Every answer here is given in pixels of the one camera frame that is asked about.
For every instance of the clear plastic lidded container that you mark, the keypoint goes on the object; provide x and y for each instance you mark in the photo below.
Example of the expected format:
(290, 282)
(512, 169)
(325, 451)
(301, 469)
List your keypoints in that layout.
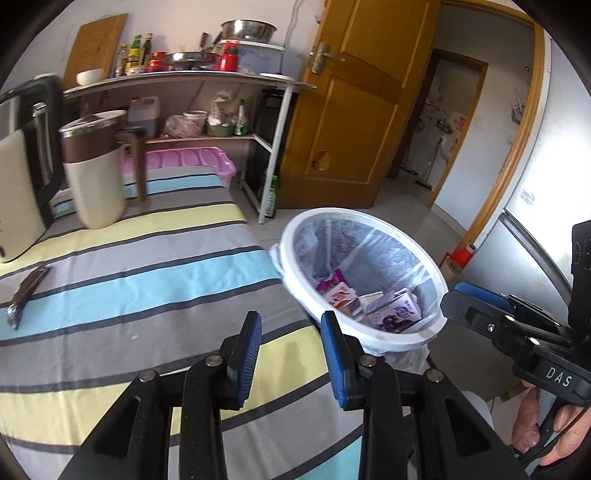
(258, 57)

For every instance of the white plate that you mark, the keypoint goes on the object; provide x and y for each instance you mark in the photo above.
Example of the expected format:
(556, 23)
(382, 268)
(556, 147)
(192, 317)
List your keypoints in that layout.
(277, 75)

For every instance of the white round bin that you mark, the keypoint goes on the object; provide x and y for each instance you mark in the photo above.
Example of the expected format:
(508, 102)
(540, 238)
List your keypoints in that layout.
(295, 290)

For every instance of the wooden cutting board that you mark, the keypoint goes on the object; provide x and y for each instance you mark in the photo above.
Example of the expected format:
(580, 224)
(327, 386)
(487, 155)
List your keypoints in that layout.
(94, 46)

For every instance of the plastic oil jug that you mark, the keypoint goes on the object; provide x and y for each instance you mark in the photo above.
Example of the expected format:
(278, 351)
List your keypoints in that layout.
(144, 115)

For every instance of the metal kitchen shelf rack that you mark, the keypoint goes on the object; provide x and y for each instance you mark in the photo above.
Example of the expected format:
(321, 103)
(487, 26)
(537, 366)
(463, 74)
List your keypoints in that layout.
(184, 77)

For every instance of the red kettle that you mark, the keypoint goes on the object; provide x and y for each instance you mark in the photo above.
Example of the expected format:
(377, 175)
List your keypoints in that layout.
(227, 60)

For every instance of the translucent plastic bin liner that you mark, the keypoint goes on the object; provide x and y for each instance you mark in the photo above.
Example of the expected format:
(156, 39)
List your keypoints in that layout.
(360, 249)

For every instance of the red tin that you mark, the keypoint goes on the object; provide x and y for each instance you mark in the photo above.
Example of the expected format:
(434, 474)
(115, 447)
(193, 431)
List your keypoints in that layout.
(157, 61)

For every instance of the clear plastic food bag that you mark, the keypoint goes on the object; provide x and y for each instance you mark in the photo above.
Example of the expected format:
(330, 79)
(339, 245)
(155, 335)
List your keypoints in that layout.
(175, 127)

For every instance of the red white carton in bin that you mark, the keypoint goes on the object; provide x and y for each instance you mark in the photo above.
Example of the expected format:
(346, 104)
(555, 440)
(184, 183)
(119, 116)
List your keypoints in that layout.
(342, 295)

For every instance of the grey refrigerator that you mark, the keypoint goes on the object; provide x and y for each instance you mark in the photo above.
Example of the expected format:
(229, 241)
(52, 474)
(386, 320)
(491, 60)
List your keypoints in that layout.
(540, 161)

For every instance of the white plastic tub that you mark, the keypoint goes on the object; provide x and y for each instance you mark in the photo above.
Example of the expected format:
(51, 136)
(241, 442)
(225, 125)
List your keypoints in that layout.
(196, 121)

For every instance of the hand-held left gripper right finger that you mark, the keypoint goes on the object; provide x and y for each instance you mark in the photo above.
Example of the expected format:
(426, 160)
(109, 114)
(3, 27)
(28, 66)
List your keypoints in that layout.
(334, 355)

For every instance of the steel mixing bowl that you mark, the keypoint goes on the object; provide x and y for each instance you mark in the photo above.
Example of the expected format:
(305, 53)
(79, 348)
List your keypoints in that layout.
(249, 30)

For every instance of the wooden door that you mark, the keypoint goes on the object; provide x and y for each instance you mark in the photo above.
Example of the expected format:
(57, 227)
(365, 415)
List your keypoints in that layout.
(360, 115)

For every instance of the steel pan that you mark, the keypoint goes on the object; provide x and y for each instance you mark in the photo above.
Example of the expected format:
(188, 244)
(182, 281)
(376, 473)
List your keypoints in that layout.
(187, 57)

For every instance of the wooden door frame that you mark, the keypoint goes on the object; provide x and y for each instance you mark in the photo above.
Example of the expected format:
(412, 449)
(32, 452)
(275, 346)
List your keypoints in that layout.
(519, 138)

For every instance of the person's right hand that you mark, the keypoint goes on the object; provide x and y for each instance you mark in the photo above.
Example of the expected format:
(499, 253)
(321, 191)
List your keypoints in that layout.
(526, 424)

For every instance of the white bowl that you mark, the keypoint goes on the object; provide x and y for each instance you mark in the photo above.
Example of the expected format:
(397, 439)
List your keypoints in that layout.
(90, 76)

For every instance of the striped cloth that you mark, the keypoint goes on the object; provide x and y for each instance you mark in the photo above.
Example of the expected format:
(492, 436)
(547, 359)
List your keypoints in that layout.
(138, 286)

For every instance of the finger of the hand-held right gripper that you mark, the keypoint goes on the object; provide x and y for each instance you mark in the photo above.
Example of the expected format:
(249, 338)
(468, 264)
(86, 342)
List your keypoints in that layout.
(480, 318)
(485, 295)

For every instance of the pink snack packet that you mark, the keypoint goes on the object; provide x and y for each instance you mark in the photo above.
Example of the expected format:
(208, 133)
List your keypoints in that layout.
(333, 278)

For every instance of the green glass bottle on floor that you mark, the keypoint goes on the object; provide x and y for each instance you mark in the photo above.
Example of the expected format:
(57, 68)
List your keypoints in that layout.
(269, 198)

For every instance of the purple drink carton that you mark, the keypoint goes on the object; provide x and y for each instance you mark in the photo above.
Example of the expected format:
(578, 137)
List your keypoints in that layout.
(392, 311)

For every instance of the cream brown electric kettle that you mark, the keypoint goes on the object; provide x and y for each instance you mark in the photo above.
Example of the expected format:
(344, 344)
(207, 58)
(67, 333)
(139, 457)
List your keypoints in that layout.
(94, 184)

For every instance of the cream black kitchen appliance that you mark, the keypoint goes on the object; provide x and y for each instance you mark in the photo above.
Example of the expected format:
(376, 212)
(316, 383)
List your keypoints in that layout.
(18, 194)

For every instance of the green bowl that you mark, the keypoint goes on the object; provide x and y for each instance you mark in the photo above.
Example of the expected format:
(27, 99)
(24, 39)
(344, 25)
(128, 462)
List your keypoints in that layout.
(220, 130)

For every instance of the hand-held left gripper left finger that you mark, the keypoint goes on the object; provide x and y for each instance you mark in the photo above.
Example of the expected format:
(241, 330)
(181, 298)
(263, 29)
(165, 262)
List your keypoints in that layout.
(247, 355)

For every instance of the dark sauce bottle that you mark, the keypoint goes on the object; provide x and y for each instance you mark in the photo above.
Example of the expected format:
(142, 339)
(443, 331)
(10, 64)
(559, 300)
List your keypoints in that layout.
(147, 46)

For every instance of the storage box with pink lid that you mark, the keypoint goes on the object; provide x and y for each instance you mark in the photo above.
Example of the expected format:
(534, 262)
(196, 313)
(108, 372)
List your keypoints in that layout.
(184, 159)

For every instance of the green bottle yellow label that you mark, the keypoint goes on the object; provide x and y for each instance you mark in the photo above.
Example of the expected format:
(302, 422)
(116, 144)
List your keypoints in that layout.
(135, 53)

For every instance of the crumpled white bag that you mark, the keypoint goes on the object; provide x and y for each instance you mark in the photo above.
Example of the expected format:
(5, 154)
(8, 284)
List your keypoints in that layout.
(220, 107)

